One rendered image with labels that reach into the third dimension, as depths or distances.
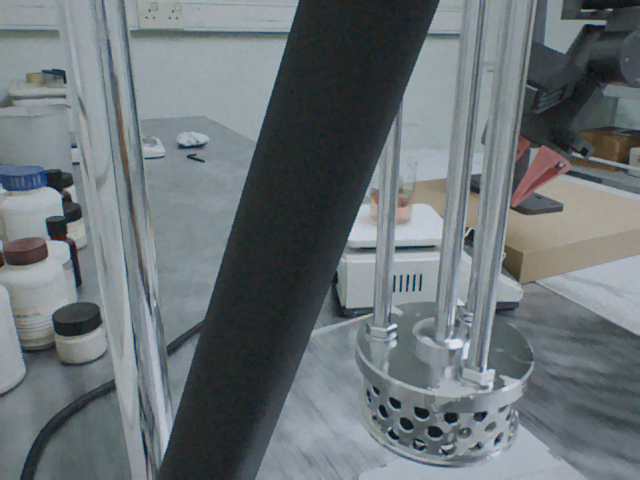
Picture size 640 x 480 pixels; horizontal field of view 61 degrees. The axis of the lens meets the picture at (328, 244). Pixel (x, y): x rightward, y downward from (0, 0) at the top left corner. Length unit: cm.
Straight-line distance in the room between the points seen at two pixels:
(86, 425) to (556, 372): 40
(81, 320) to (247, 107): 164
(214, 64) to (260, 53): 18
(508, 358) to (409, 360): 4
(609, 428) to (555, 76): 31
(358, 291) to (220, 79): 157
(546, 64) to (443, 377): 43
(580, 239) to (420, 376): 58
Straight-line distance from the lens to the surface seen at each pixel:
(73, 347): 54
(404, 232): 58
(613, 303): 70
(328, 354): 52
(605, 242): 80
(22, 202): 71
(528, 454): 43
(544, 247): 71
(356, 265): 56
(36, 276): 56
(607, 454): 47
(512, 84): 16
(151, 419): 17
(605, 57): 61
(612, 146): 286
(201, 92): 204
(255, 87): 210
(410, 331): 22
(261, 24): 205
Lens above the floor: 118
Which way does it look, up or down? 21 degrees down
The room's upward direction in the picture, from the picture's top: 1 degrees clockwise
